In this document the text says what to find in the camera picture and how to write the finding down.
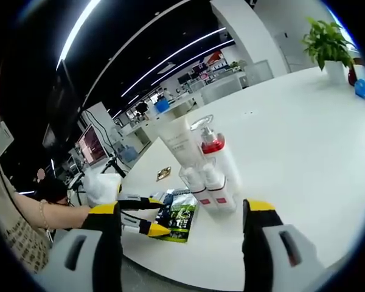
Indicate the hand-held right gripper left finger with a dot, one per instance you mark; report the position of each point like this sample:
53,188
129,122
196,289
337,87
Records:
109,258

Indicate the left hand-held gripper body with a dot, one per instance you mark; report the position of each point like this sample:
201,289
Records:
102,188

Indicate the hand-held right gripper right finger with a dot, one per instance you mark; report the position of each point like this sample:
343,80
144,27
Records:
255,258

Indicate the green black skincare sachet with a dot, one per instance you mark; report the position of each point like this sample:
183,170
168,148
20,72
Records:
181,222

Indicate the silver skincare sachet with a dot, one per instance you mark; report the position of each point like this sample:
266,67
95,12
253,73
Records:
182,197

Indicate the white skincare tube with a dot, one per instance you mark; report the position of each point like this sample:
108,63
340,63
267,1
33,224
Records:
178,140

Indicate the white pump bottle red collar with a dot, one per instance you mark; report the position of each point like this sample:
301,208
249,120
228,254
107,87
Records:
225,164

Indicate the blue storage box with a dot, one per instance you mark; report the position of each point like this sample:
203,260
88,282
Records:
162,106

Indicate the black monitor stand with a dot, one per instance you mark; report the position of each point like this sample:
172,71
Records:
115,167

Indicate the gold foil candy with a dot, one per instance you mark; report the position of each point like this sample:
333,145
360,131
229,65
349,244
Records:
164,173

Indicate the blue water jug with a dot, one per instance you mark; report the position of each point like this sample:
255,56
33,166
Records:
129,153

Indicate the tilted monitor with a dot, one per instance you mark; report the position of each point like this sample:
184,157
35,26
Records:
92,144

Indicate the white panel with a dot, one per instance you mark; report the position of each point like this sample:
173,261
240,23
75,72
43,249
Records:
3,140

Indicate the background shelving counter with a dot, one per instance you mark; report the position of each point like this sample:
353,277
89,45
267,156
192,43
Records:
200,82

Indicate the thin ceiling light strip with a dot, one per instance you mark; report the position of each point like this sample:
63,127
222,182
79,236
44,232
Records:
173,54
182,65

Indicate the wide ceiling light strip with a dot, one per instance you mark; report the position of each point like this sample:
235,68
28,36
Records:
76,30

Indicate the white pillar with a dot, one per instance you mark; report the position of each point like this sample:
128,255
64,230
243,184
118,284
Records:
246,39

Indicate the blue packet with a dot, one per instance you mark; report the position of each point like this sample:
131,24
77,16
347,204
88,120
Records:
363,91

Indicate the small red item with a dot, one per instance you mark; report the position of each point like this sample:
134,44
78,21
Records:
352,74

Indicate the potted green plant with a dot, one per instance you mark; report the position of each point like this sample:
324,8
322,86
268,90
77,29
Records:
328,45

